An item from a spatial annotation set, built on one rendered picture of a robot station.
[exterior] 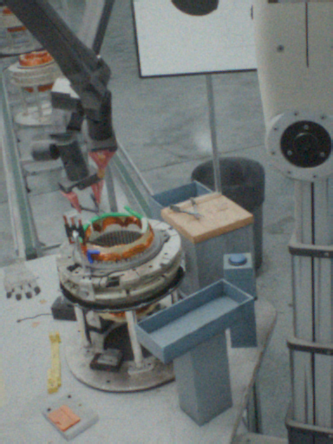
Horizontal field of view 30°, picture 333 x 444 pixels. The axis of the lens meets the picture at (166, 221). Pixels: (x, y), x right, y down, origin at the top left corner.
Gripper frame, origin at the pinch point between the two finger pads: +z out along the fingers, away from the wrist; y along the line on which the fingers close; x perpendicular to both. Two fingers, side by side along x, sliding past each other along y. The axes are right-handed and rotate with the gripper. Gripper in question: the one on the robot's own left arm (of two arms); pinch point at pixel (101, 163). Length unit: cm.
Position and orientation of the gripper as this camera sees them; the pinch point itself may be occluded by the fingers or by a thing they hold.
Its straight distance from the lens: 149.3
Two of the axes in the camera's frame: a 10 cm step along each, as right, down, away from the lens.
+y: 2.0, 7.2, -6.6
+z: -0.4, 6.8, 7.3
